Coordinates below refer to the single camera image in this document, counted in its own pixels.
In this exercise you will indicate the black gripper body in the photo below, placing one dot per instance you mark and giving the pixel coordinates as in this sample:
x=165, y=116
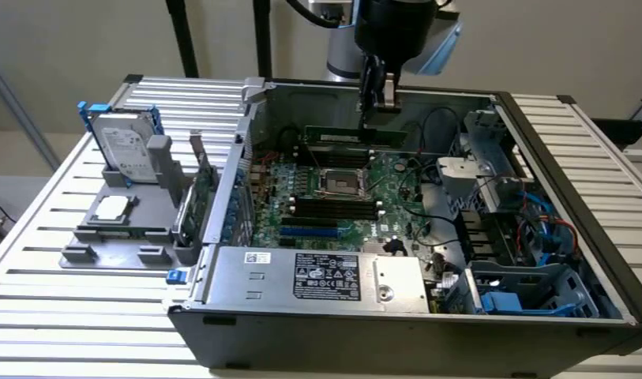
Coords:
x=393, y=27

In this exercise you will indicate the green RAM stick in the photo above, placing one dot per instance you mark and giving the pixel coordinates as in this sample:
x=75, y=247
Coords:
x=341, y=137

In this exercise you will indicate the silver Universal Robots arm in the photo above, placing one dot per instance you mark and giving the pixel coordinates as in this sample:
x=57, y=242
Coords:
x=341, y=51

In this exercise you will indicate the black RAM slot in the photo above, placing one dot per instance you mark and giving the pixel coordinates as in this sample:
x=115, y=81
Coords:
x=333, y=209
x=341, y=152
x=333, y=215
x=333, y=203
x=339, y=158
x=333, y=198

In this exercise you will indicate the long black expansion slot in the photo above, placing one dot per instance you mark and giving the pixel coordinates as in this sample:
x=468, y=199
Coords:
x=309, y=221

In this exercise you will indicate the blue expansion slot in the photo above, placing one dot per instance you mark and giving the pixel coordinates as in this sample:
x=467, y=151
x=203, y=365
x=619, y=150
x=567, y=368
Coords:
x=309, y=231

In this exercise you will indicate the short black expansion slot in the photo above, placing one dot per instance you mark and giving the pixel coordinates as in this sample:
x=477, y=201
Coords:
x=288, y=242

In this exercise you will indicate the metal drive cage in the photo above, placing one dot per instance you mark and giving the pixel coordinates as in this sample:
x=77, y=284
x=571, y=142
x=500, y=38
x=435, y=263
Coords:
x=483, y=134

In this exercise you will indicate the CPU socket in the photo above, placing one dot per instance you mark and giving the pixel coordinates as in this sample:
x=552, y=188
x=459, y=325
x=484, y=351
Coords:
x=343, y=181

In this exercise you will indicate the thick black stand pole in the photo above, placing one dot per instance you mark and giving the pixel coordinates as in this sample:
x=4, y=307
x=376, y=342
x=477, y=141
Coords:
x=261, y=35

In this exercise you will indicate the green motherboard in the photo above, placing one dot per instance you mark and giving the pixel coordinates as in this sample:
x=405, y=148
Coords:
x=383, y=205

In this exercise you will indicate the thin black stand pole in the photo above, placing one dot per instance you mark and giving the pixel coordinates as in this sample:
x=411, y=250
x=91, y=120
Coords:
x=185, y=35

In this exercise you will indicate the green graphics card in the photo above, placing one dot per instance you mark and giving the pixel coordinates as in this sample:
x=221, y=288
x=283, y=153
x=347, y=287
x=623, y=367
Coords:
x=201, y=185

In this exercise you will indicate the blue hard disk carrier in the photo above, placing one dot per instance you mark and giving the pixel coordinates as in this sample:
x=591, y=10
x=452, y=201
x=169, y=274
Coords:
x=155, y=118

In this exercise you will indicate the black box beside table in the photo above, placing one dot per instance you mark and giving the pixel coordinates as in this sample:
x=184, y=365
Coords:
x=612, y=130

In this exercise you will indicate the silver hard disk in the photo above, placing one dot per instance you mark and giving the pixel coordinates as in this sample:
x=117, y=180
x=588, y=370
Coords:
x=124, y=150

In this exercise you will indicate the grey parts rack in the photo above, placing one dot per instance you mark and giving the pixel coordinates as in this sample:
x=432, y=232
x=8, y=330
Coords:
x=156, y=205

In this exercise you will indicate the silver power supply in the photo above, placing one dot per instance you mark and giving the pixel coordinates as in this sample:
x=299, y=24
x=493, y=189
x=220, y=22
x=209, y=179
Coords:
x=277, y=280

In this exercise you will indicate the grey disk bay cage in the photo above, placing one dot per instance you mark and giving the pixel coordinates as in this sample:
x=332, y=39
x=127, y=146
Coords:
x=541, y=284

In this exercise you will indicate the silver CPU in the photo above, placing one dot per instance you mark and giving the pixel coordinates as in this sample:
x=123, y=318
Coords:
x=111, y=207

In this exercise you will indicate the blue disk carrier in bay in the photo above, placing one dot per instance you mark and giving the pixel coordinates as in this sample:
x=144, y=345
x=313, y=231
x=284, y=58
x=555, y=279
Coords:
x=501, y=303

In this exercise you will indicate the blue case latch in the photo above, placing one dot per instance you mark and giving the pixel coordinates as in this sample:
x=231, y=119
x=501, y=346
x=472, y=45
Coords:
x=175, y=276

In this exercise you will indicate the open black PC case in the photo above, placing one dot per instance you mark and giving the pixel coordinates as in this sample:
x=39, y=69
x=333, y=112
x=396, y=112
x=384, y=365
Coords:
x=404, y=339

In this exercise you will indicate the silver fan bracket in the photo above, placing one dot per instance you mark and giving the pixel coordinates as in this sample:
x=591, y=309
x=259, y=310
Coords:
x=453, y=173

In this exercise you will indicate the grey metal frame bar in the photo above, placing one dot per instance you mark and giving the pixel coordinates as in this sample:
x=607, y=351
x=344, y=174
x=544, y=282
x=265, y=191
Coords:
x=15, y=102

